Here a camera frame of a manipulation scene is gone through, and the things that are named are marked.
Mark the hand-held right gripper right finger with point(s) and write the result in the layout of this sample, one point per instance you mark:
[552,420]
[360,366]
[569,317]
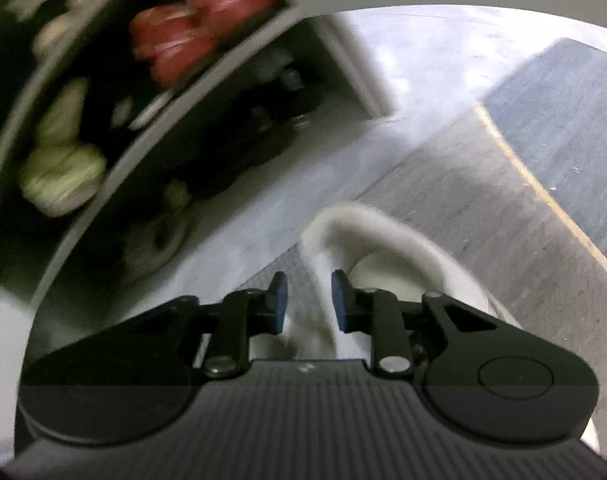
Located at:
[339,305]

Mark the grey shoe cabinet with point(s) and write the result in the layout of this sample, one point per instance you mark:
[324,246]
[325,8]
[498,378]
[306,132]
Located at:
[233,55]

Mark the beige lace-up sneaker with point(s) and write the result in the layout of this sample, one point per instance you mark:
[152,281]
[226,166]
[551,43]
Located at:
[383,230]

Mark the light green shoe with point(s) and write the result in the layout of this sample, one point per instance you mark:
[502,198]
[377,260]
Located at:
[63,180]
[63,110]

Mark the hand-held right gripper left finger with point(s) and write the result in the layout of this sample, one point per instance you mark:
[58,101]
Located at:
[279,305]

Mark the grey green shoe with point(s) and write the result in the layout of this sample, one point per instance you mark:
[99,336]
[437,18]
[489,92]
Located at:
[158,240]

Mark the grey green entry mat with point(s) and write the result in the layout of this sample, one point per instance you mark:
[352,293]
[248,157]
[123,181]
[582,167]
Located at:
[483,200]

